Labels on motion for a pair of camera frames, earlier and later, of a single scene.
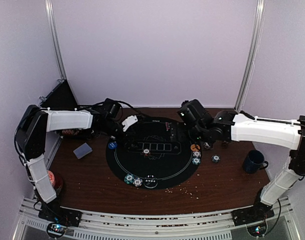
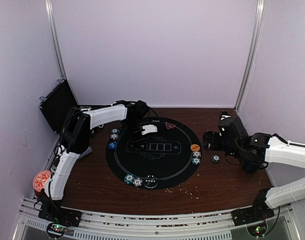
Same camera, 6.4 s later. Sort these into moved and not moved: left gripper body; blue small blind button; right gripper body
Moved: left gripper body; right gripper body
Not moved: blue small blind button
